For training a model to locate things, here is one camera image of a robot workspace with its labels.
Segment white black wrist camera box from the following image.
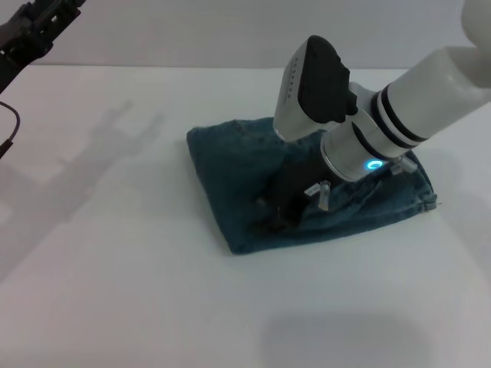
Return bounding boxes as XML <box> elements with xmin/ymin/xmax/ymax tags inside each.
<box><xmin>273</xmin><ymin>34</ymin><xmax>360</xmax><ymax>142</ymax></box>

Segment blue denim shorts cartoon print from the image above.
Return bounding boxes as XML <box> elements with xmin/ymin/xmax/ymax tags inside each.
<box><xmin>186</xmin><ymin>117</ymin><xmax>439</xmax><ymax>255</ymax></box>

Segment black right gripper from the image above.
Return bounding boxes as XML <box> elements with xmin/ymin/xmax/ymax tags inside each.
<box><xmin>251</xmin><ymin>149</ymin><xmax>341</xmax><ymax>235</ymax></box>

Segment thin black red cable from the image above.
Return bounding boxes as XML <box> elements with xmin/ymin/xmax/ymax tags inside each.
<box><xmin>0</xmin><ymin>100</ymin><xmax>21</xmax><ymax>160</ymax></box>

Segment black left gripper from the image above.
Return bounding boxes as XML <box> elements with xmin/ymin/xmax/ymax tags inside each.
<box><xmin>0</xmin><ymin>0</ymin><xmax>82</xmax><ymax>95</ymax></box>

